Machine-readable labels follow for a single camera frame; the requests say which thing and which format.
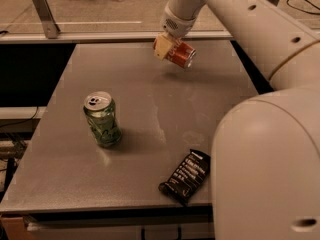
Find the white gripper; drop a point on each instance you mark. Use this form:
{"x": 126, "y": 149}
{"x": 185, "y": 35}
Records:
{"x": 176, "y": 26}

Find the red coke can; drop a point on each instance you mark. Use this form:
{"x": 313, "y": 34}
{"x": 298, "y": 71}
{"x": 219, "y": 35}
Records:
{"x": 181, "y": 54}

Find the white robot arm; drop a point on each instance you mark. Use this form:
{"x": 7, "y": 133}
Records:
{"x": 265, "y": 158}

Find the green soda can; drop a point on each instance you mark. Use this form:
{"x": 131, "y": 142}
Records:
{"x": 100, "y": 111}

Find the black snack bar wrapper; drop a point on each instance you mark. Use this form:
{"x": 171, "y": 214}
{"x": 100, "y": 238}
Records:
{"x": 187, "y": 178}

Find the left metal bracket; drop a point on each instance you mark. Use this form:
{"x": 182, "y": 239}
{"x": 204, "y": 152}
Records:
{"x": 50, "y": 27}

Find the grey metal rail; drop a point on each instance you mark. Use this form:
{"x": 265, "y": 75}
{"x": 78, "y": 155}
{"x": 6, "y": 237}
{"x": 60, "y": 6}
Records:
{"x": 104, "y": 37}

